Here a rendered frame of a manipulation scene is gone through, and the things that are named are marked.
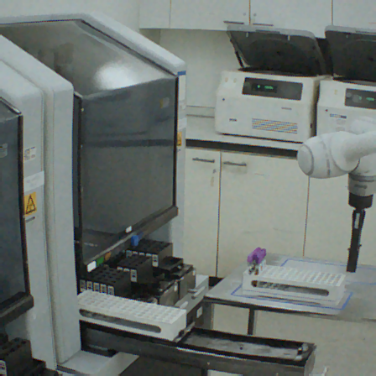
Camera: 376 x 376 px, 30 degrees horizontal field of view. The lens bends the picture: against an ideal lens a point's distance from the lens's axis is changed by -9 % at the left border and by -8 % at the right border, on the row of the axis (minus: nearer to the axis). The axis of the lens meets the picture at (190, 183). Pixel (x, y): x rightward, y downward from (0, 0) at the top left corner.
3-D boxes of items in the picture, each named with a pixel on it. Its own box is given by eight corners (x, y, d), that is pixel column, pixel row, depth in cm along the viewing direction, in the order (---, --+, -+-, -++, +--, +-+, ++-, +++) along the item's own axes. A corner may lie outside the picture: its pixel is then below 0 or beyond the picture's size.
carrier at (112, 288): (125, 289, 211) (124, 270, 210) (132, 290, 210) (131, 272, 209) (107, 302, 200) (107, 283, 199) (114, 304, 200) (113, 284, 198)
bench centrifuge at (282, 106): (211, 134, 416) (213, 23, 401) (248, 120, 472) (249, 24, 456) (307, 145, 395) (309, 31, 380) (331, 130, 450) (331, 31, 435)
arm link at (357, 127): (362, 164, 202) (331, 169, 196) (366, 112, 198) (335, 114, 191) (388, 174, 194) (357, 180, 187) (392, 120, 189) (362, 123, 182)
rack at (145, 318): (70, 321, 189) (68, 300, 188) (86, 310, 198) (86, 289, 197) (171, 344, 179) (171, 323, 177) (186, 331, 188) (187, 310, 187)
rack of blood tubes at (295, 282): (240, 293, 210) (242, 274, 209) (252, 282, 219) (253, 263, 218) (336, 305, 199) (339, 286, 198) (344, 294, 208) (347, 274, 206)
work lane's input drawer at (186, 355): (57, 342, 190) (54, 314, 188) (80, 326, 203) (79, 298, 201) (318, 394, 165) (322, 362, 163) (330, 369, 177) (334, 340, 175)
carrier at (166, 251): (167, 259, 239) (167, 242, 237) (173, 260, 238) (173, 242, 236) (151, 270, 228) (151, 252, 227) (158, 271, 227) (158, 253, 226)
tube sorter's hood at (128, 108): (-58, 242, 199) (-66, 26, 184) (43, 196, 254) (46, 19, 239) (86, 275, 181) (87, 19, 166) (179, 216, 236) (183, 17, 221)
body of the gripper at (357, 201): (350, 185, 202) (347, 216, 205) (347, 195, 194) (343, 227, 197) (374, 189, 200) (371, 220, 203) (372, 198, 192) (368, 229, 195)
